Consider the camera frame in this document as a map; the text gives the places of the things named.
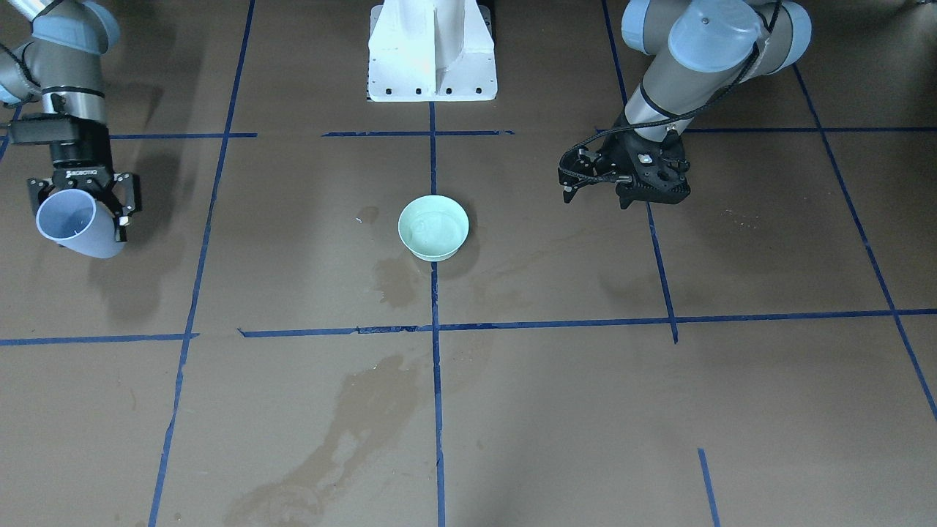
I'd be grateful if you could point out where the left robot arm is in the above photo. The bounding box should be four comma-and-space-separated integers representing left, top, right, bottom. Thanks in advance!
558, 1, 813, 208

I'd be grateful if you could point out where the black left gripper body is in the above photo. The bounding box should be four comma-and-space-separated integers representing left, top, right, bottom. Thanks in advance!
600, 130, 692, 209

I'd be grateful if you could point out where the light blue plastic cup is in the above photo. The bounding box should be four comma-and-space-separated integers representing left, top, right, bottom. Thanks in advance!
34, 189, 126, 259

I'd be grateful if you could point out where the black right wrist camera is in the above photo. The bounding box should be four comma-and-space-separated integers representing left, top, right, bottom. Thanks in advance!
9, 114, 81, 146

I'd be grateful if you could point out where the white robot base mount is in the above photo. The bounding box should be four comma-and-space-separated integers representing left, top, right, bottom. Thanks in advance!
366, 1, 499, 102

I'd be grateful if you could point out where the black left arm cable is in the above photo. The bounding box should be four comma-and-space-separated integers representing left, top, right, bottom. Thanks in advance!
558, 0, 783, 185

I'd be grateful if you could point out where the light green bowl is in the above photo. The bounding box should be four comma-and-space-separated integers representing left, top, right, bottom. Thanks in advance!
397, 195, 469, 261

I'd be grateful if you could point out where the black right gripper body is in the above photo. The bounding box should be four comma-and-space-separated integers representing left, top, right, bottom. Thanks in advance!
42, 116, 115, 199

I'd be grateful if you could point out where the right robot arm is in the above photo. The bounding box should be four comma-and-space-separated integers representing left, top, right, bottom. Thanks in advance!
1, 1, 143, 243

